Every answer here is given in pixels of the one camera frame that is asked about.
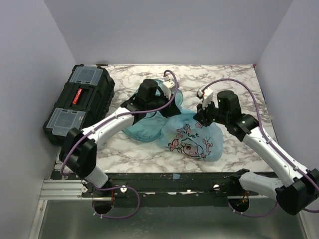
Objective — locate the teal transparent plastic tray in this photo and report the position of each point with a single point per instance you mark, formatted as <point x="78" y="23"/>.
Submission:
<point x="148" y="127"/>

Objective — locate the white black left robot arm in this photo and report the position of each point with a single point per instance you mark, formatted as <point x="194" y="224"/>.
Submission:
<point x="79" y="151"/>

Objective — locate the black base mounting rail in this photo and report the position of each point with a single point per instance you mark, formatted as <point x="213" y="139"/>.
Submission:
<point x="129" y="190"/>

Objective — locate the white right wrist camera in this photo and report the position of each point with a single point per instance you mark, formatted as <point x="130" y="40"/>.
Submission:
<point x="206" y="96"/>

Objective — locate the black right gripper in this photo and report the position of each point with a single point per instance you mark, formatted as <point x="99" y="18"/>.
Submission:
<point x="201" y="115"/>

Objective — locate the light blue plastic bag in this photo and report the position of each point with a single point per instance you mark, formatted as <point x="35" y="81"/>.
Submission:
<point x="183" y="134"/>

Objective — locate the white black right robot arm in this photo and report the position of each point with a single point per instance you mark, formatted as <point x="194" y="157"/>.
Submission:
<point x="295" y="186"/>

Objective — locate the black plastic toolbox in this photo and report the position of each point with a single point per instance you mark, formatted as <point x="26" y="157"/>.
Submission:
<point x="84" y="101"/>

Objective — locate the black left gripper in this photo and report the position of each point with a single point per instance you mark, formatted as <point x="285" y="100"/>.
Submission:
<point x="171" y="110"/>

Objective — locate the aluminium extrusion rail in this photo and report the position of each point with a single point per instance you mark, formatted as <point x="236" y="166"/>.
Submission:
<point x="61" y="190"/>

